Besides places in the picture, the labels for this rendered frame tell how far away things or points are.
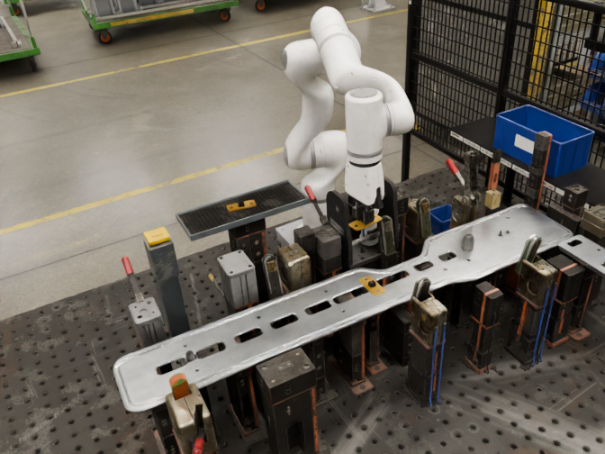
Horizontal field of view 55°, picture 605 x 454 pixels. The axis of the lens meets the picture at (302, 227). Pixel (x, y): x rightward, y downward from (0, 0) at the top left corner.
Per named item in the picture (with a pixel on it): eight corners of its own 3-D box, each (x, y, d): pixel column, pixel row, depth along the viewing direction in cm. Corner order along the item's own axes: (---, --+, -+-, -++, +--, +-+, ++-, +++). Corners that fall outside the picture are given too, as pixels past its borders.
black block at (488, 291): (480, 381, 172) (492, 305, 155) (456, 358, 180) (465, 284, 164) (501, 370, 175) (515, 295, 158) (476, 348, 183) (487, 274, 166)
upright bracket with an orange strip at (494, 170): (478, 276, 211) (495, 151, 183) (475, 274, 212) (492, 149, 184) (484, 274, 212) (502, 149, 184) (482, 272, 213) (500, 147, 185)
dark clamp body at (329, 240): (325, 346, 187) (320, 249, 166) (306, 322, 197) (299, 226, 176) (354, 333, 191) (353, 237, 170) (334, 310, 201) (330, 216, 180)
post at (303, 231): (307, 338, 190) (300, 236, 168) (301, 329, 194) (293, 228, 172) (320, 332, 192) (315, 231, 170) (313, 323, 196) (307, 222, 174)
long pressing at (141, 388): (130, 427, 130) (130, 422, 129) (109, 361, 147) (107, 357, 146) (579, 237, 179) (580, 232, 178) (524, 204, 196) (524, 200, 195)
